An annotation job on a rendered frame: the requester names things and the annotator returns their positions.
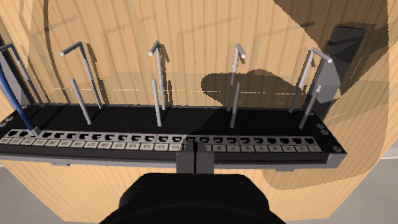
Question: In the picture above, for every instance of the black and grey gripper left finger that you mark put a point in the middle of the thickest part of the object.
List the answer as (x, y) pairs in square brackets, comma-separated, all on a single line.
[(185, 159)]

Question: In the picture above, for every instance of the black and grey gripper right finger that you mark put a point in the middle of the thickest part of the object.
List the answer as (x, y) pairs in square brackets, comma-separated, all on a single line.
[(204, 160)]

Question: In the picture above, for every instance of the blue cable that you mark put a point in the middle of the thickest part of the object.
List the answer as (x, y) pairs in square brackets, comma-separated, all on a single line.
[(11, 95)]

